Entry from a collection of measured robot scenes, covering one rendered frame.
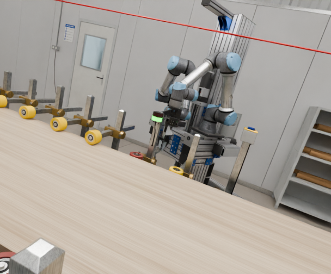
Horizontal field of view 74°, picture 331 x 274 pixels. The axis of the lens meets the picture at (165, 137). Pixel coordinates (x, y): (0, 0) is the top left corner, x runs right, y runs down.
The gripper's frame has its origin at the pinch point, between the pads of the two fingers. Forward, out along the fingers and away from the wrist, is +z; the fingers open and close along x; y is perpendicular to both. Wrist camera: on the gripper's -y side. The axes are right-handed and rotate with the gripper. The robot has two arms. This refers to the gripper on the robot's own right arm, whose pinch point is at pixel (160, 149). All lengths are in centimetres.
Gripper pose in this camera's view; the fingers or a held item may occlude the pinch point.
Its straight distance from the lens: 173.7
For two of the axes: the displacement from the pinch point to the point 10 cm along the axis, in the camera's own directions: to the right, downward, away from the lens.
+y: 3.2, -1.5, 9.4
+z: -2.6, 9.4, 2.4
